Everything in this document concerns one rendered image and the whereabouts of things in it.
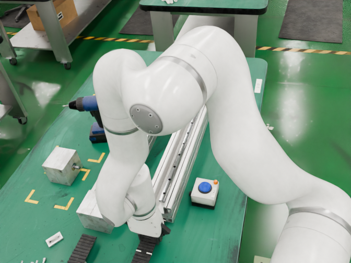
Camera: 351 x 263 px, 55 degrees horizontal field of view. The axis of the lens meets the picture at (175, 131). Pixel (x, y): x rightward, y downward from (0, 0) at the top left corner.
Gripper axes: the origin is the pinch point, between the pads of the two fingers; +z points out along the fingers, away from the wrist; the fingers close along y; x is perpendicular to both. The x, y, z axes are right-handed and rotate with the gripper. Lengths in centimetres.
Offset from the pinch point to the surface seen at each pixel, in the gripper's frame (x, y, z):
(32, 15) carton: 224, -219, 43
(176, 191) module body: 14.7, 4.7, -5.3
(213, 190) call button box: 19.7, 16.1, -2.8
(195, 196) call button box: 16.0, 10.8, -2.6
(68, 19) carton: 245, -193, 56
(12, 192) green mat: 6, -58, 3
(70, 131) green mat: 41, -54, 3
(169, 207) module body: 8.2, 4.4, -5.3
